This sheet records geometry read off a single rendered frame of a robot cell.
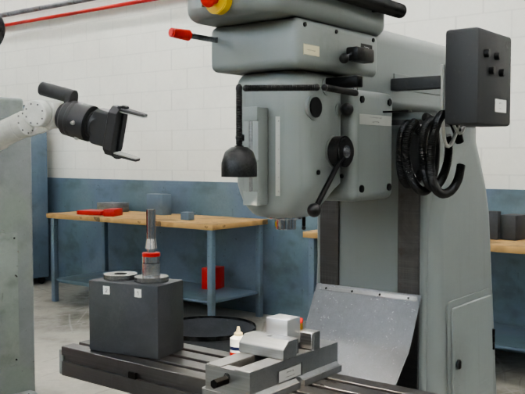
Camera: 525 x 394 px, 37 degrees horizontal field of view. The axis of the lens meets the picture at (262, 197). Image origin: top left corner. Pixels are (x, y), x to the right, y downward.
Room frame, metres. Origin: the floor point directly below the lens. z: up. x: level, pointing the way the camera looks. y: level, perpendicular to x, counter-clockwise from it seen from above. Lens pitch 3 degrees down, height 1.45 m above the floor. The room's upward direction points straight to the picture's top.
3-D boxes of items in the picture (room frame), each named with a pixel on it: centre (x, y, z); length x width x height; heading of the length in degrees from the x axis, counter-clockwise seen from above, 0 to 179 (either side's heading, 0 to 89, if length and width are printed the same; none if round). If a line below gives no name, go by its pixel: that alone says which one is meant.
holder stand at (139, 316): (2.05, 0.33, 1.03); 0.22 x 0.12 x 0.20; 63
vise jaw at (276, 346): (1.73, -0.01, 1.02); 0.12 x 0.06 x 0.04; 53
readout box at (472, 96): (1.80, -0.50, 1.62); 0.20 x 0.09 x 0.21; 142
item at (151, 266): (2.02, 0.29, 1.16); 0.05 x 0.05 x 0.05
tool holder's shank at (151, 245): (2.02, 0.29, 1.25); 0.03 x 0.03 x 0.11
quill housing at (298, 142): (1.78, -0.06, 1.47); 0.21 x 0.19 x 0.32; 52
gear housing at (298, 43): (1.81, -0.08, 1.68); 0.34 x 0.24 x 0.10; 142
